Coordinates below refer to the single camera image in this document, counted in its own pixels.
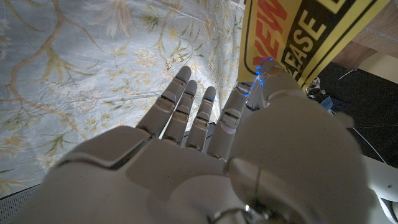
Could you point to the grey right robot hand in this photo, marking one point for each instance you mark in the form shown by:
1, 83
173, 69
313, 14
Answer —
217, 174

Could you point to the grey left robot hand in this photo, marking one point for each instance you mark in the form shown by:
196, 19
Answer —
317, 88

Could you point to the yellow black bumper sticker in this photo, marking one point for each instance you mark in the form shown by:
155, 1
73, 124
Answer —
311, 28

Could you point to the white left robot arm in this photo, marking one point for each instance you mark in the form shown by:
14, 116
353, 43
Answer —
385, 186

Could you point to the floral blue backdrop cloth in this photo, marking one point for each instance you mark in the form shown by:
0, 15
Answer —
77, 62

